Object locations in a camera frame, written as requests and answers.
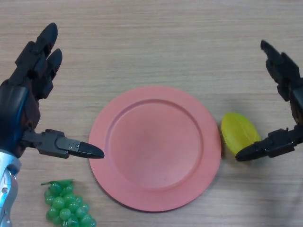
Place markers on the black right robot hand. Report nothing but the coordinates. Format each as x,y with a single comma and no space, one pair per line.
286,71

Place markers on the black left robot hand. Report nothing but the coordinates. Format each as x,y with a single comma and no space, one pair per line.
14,111

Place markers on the yellow starfruit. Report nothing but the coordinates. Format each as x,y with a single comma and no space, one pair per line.
240,131

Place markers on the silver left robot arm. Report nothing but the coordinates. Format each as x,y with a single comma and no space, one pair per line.
7,189

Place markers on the pink round plate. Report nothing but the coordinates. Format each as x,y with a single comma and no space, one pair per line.
155,149

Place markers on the green grape bunch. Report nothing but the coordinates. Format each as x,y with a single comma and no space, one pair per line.
66,205

